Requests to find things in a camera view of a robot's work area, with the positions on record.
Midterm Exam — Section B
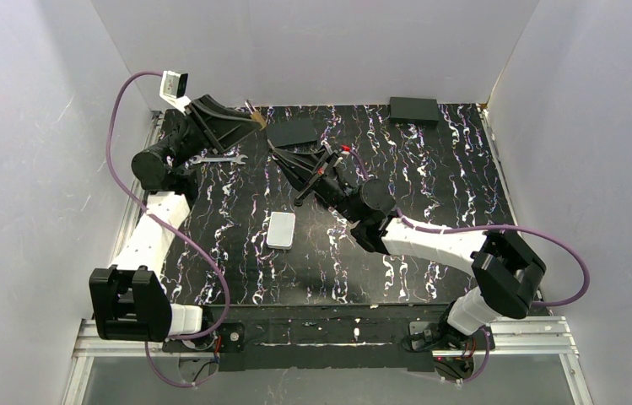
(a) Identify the brass padlock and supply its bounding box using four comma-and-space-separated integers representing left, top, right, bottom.
244, 100, 267, 130

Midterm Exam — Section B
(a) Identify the silver open-end wrench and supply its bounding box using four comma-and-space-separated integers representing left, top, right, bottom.
192, 154, 248, 165

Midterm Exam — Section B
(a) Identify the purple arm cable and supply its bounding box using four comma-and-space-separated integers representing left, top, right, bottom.
105, 70, 232, 388
346, 146, 591, 383

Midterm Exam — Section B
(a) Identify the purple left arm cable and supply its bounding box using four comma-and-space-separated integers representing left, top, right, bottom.
105, 70, 232, 388

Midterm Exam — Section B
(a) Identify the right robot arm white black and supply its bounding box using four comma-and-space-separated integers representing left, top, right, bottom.
269, 145, 546, 352

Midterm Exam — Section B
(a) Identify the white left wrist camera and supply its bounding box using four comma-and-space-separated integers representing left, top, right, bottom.
159, 70, 191, 113

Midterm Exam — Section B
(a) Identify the black flat pad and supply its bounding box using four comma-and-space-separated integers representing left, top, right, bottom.
266, 118, 319, 149

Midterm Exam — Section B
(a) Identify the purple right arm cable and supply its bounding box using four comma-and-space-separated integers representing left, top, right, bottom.
346, 146, 591, 383

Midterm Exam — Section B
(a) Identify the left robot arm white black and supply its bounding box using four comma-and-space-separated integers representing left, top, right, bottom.
89, 192, 230, 343

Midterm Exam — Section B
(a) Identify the white network switch box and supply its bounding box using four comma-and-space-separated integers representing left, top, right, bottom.
266, 212, 296, 251

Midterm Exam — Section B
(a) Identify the black rectangular box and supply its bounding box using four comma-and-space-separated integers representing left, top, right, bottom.
389, 96, 441, 124

